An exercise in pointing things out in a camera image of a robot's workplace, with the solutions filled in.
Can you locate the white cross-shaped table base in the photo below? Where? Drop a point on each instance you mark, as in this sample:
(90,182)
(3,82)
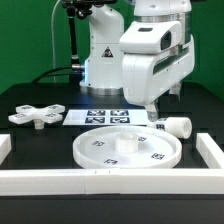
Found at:
(40,116)

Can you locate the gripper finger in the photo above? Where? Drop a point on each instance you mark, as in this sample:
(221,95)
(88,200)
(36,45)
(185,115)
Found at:
(152,111)
(176,90)

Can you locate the white marker sheet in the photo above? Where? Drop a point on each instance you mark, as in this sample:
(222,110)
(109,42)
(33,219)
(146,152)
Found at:
(101,117)

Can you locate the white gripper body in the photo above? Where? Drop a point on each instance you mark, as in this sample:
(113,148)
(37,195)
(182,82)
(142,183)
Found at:
(141,86)

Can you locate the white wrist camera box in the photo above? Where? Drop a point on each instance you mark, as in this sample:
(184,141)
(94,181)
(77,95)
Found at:
(151,38)

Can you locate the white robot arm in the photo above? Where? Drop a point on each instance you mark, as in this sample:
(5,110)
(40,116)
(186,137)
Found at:
(103,67)

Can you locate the white U-shaped fence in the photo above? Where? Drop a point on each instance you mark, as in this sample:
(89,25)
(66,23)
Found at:
(122,181)

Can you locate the white round table top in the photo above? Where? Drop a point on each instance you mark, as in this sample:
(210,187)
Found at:
(126,147)

